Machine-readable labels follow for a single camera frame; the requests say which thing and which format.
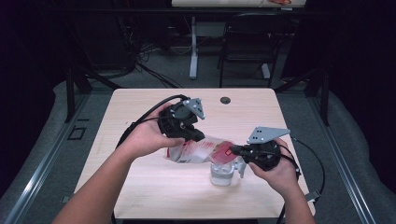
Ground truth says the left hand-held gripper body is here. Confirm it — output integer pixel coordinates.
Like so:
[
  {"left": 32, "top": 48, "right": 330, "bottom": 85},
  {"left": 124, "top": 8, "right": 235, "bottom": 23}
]
[{"left": 157, "top": 97, "right": 207, "bottom": 140}]

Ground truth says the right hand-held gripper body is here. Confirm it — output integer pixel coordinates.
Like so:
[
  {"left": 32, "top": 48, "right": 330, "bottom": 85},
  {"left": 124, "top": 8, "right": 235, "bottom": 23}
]
[{"left": 246, "top": 126, "right": 291, "bottom": 172}]

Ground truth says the red and white spout pouch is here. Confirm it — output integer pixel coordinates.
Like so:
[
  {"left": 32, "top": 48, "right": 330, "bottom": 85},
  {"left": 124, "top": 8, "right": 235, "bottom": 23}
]
[{"left": 164, "top": 135, "right": 238, "bottom": 165}]

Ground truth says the white cup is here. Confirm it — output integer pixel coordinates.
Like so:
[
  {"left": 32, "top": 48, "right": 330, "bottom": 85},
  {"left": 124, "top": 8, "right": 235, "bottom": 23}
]
[{"left": 209, "top": 155, "right": 248, "bottom": 188}]

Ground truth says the person's right hand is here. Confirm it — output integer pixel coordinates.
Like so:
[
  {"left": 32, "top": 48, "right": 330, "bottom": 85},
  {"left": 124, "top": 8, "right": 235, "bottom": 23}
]
[{"left": 247, "top": 138, "right": 302, "bottom": 196}]

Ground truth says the person's left hand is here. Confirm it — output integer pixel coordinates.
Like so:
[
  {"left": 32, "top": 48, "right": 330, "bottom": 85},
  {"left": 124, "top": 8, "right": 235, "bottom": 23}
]
[{"left": 120, "top": 102, "right": 187, "bottom": 161}]

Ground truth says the white desk leg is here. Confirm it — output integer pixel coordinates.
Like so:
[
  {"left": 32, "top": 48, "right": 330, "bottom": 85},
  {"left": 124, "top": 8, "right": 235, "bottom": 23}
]
[{"left": 188, "top": 16, "right": 200, "bottom": 80}]

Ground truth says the black metal stand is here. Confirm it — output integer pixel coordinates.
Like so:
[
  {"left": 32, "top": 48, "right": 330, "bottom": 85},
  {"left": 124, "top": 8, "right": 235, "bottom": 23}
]
[
  {"left": 64, "top": 62, "right": 123, "bottom": 124},
  {"left": 274, "top": 66, "right": 331, "bottom": 127}
]

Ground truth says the white desk foot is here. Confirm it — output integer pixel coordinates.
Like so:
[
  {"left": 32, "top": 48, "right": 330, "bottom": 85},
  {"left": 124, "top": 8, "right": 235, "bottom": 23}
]
[{"left": 261, "top": 63, "right": 272, "bottom": 80}]

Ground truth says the black folding chair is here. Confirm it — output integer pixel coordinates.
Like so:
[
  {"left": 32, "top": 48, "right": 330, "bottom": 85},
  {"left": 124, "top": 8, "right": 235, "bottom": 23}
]
[{"left": 218, "top": 12, "right": 292, "bottom": 89}]

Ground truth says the light wooden desk top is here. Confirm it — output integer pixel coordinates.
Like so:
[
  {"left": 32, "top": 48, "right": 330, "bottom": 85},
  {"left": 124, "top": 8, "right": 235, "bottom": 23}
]
[{"left": 171, "top": 0, "right": 308, "bottom": 8}]

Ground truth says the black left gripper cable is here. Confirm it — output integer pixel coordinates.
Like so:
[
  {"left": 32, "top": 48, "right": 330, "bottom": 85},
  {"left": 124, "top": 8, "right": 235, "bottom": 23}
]
[{"left": 115, "top": 93, "right": 191, "bottom": 151}]

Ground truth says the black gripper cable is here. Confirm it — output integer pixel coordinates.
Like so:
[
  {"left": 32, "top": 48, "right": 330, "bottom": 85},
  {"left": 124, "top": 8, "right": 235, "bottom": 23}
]
[
  {"left": 276, "top": 137, "right": 327, "bottom": 224},
  {"left": 115, "top": 93, "right": 191, "bottom": 151}
]

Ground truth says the tangle of floor cables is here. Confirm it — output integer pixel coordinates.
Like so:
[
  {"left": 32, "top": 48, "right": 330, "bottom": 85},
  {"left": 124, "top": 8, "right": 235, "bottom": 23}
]
[{"left": 118, "top": 18, "right": 185, "bottom": 90}]

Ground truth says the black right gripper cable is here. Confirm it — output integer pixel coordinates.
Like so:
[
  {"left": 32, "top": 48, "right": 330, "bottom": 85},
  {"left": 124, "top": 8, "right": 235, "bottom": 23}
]
[{"left": 276, "top": 137, "right": 327, "bottom": 224}]

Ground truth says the metal floor rail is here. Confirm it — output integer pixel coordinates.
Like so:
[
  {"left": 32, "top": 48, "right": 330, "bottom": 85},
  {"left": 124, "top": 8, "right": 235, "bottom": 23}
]
[
  {"left": 3, "top": 92, "right": 92, "bottom": 224},
  {"left": 306, "top": 96, "right": 378, "bottom": 224}
]

